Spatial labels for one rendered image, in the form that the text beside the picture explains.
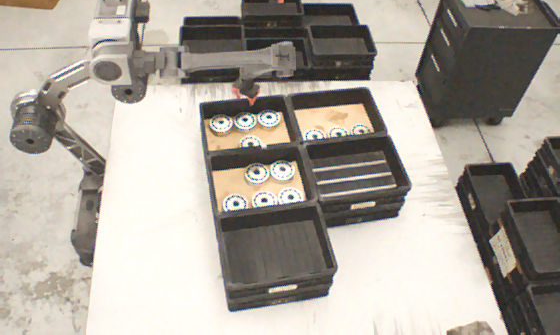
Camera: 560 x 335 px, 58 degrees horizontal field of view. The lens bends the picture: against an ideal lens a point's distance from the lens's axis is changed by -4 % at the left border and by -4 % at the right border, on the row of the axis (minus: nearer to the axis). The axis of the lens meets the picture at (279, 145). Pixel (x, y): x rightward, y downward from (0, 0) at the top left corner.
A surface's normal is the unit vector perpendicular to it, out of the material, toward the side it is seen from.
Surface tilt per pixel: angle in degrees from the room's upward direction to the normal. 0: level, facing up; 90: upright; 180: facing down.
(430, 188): 0
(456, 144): 0
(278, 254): 0
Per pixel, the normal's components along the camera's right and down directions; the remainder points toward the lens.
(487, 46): 0.10, 0.76
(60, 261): 0.07, -0.65
